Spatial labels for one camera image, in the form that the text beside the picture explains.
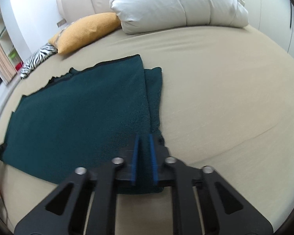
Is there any dark green sweater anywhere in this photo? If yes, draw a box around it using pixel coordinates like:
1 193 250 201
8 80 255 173
0 55 162 194

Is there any beige curtain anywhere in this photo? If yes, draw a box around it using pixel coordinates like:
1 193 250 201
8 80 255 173
0 44 17 85

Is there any red box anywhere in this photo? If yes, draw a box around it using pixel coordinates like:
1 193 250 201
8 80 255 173
15 61 23 71

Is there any green lidded container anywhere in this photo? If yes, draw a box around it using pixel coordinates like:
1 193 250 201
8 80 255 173
8 48 17 60

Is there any zebra print pillow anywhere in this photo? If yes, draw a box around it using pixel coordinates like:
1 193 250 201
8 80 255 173
19 43 58 80

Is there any yellow pillow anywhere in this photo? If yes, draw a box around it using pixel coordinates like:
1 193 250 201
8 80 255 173
48 12 121 55

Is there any beige padded headboard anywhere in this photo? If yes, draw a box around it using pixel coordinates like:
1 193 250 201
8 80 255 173
56 0 112 23

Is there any white folded duvet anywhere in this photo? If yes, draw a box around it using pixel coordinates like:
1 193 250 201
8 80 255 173
109 0 249 34

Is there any white wardrobe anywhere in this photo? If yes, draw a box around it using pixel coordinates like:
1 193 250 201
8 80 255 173
244 0 294 58

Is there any white wall shelf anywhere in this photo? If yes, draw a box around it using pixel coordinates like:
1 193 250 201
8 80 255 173
0 9 22 67

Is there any wall socket panel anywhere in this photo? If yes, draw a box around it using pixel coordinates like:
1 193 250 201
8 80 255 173
57 19 67 27

